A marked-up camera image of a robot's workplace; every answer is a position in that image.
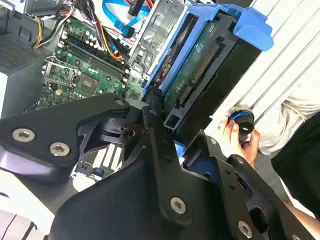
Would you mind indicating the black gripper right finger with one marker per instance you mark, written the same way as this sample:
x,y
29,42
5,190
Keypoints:
x,y
222,165

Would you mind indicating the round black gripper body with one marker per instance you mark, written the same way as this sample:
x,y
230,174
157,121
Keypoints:
x,y
112,212

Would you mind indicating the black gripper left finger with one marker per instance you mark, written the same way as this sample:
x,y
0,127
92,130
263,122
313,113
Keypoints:
x,y
37,125

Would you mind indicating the hard disk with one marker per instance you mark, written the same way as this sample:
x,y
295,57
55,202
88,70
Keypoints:
x,y
197,62

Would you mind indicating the person's hand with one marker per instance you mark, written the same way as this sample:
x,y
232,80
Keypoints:
x,y
230,140

